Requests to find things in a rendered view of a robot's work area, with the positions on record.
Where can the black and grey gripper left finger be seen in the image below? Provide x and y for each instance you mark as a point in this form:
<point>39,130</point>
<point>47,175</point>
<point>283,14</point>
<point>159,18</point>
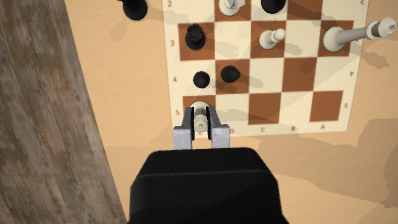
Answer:
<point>184,135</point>

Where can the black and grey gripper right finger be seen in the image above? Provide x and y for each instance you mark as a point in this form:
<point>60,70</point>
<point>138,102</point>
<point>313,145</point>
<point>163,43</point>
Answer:
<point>218,133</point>

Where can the brown and cream chessboard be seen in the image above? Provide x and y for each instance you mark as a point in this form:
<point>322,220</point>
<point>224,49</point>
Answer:
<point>295,87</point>

